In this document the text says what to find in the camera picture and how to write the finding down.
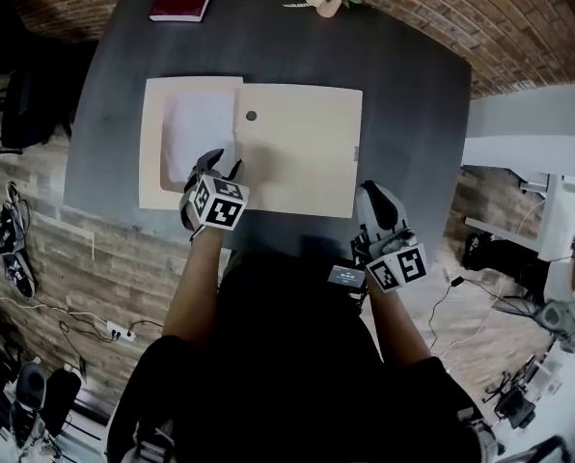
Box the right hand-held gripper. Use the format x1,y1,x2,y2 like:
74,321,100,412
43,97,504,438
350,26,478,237
352,180,428,294

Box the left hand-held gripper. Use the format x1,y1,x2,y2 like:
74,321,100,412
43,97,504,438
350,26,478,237
179,148,250,233

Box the white A4 paper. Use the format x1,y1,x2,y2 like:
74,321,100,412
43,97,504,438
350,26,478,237
160,92,240,185

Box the beige folder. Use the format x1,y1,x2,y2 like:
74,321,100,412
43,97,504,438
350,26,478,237
137,75,365,220

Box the person's right forearm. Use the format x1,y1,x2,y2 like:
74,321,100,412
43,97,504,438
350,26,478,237
367,277,436,368

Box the person's left forearm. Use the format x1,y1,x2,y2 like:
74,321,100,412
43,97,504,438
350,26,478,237
161,229,226,351

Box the small black screen device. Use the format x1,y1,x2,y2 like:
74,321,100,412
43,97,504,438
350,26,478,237
326,265,368,291

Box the dark grey desk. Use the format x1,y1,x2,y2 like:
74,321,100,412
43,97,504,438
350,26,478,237
63,0,473,264

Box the large white desk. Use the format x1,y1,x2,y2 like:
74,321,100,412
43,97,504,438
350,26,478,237
460,82,575,262

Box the person's black shirt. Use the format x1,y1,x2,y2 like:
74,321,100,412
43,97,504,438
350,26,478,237
106,251,499,463

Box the white power strip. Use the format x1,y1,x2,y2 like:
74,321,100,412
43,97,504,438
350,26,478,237
106,320,137,343

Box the grey floor fan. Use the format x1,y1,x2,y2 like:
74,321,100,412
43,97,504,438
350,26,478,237
492,296,575,361

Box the black office chair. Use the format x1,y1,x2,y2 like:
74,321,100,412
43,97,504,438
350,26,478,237
0,0,74,156

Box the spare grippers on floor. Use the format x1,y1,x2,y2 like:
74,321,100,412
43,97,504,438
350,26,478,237
0,180,37,301

